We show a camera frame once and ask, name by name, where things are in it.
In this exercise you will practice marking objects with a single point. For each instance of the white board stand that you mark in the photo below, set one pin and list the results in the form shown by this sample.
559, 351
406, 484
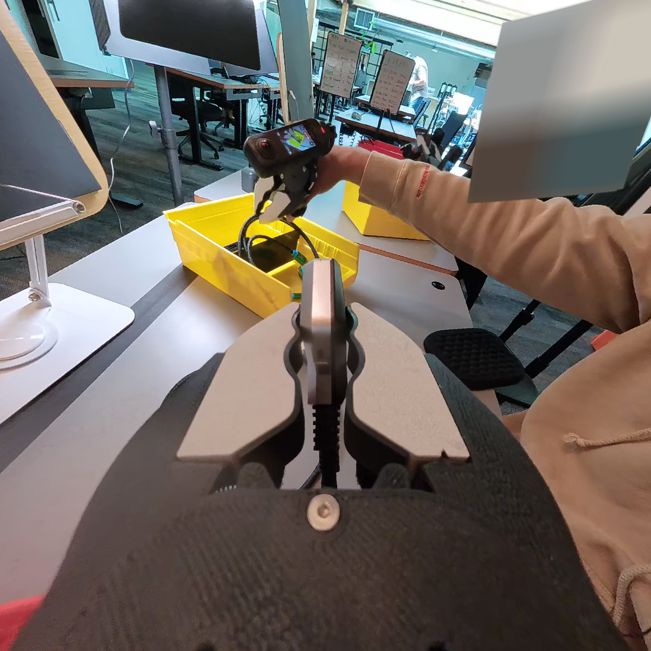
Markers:
76, 325

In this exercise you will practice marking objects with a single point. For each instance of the grey adapter hub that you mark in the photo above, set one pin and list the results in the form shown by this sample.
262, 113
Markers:
320, 315

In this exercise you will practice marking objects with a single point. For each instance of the grey label printer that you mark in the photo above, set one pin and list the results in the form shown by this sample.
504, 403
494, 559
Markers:
249, 179

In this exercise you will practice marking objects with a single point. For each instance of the person's right hand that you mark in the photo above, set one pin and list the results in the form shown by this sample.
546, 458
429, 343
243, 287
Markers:
343, 165

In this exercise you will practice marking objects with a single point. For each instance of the black tripod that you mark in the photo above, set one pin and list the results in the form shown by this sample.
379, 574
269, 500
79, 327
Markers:
559, 346

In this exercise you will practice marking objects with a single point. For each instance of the black board on grey pole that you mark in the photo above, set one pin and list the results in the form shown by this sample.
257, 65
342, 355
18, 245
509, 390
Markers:
188, 25

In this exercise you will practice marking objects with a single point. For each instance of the person's right forearm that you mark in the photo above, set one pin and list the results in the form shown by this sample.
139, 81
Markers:
508, 244

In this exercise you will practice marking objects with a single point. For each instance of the black divider panel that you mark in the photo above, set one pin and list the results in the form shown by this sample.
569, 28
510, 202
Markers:
269, 254

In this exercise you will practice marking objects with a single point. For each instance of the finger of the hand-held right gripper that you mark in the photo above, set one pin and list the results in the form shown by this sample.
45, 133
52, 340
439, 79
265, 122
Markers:
263, 190
274, 209

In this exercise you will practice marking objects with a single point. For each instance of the black chair armrest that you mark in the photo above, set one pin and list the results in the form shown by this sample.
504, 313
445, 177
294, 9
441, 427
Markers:
473, 356

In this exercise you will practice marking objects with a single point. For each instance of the orange plastic box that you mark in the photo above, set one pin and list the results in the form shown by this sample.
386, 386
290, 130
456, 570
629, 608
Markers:
604, 339

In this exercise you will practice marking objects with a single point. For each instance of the yellow plastic bin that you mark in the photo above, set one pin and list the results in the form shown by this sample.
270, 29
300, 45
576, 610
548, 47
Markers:
376, 218
213, 254

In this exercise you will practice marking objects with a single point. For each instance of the red plastic bin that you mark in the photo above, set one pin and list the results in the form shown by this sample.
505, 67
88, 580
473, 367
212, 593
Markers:
15, 625
379, 148

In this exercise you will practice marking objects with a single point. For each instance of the wood-framed black board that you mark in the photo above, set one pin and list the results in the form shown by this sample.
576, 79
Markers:
30, 152

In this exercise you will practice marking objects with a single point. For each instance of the black-framed whiteboard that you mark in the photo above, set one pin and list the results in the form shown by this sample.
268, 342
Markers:
340, 66
391, 81

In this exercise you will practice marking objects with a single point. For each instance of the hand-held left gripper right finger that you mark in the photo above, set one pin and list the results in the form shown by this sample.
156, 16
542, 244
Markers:
402, 402

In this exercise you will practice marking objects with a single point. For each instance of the person's beige hoodie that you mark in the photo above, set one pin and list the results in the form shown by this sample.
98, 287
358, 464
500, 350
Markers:
600, 457

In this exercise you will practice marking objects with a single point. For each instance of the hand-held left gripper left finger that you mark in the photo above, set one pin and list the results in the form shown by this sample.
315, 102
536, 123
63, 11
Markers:
239, 402

